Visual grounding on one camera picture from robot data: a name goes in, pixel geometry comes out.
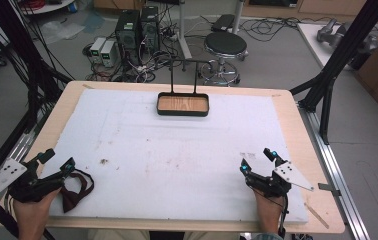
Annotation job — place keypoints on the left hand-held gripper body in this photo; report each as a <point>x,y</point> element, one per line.
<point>17,191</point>

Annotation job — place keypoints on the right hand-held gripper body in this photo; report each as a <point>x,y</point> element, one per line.
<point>277,183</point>

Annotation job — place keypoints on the brown bow tie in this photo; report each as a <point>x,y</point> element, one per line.
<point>72,196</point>

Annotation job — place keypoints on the black rack with wooden tray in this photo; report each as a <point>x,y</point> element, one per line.
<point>182,104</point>

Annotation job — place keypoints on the person's left hand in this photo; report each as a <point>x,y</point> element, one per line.
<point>33,210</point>

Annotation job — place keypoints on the person's right hand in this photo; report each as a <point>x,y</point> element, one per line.
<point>270,208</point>

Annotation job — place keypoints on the thin wooden stick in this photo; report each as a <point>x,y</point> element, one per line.
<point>316,215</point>

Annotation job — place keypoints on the white foam mat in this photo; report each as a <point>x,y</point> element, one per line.
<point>177,160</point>

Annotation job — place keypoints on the white power supply unit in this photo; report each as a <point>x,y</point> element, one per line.
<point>108,54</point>
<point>97,49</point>

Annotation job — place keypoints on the black round stool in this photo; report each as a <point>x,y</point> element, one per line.
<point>225,45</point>

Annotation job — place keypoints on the clear plastic sheet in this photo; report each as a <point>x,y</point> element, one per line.
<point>62,31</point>

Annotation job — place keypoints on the black flat box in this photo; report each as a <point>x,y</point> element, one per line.
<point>223,22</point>

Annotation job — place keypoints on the black computer tower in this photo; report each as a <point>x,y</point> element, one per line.
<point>150,28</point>
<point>128,36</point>

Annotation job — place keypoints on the grey desk leg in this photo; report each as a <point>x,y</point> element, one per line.
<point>238,15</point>
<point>183,30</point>

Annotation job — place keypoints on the round white table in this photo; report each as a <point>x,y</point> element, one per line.
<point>48,6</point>

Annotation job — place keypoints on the aluminium rail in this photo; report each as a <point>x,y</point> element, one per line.
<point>13,156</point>
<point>335,160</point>

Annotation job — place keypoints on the small metal bracket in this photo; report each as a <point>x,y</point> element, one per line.
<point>328,189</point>

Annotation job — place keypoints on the black metal frame stand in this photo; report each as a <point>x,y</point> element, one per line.
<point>347,46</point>
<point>20,56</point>

